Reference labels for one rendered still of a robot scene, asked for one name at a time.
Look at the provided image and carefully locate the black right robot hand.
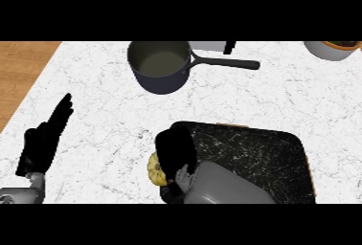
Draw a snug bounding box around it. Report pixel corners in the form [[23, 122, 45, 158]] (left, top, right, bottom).
[[154, 127, 200, 197]]

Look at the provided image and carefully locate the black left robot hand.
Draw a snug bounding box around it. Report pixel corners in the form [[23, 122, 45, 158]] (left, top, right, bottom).
[[15, 92, 76, 178]]

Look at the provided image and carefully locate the black speckled tray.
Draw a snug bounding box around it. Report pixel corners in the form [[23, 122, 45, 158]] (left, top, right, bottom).
[[158, 121, 317, 205]]

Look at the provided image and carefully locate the dark grey pot with handle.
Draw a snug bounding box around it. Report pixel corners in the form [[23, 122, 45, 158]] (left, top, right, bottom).
[[126, 41, 262, 96]]

